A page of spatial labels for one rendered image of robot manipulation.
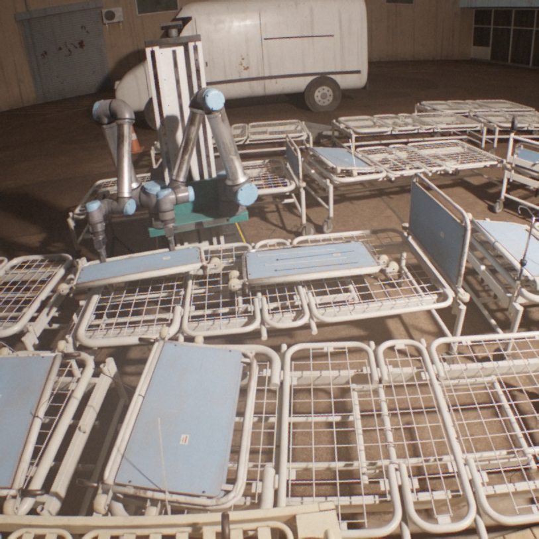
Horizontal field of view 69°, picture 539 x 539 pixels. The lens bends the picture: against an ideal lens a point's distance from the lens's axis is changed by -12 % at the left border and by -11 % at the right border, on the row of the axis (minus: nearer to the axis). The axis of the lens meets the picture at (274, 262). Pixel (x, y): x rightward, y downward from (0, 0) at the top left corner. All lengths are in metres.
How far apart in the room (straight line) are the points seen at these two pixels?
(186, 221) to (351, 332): 1.26
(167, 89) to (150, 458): 2.14
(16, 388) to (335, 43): 8.89
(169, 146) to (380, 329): 1.78
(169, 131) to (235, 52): 6.46
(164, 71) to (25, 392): 1.97
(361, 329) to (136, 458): 1.75
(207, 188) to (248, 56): 6.52
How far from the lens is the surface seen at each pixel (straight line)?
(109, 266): 2.52
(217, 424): 1.58
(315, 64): 9.60
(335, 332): 2.78
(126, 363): 2.79
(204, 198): 2.95
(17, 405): 1.95
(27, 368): 2.10
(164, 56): 2.85
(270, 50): 9.34
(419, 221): 2.70
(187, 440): 1.54
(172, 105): 2.87
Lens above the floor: 1.76
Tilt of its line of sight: 30 degrees down
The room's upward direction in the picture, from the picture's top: 4 degrees counter-clockwise
